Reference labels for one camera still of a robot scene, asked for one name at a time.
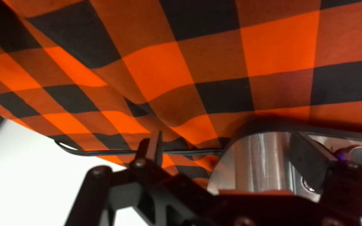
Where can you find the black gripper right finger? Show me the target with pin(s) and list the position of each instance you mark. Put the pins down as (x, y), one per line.
(332, 184)

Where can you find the orange black checkered tablecloth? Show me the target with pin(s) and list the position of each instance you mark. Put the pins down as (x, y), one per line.
(181, 71)

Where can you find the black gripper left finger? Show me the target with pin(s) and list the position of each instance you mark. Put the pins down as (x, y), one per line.
(119, 189)

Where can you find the silver two-slot toaster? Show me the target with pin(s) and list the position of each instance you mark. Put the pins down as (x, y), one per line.
(269, 161)

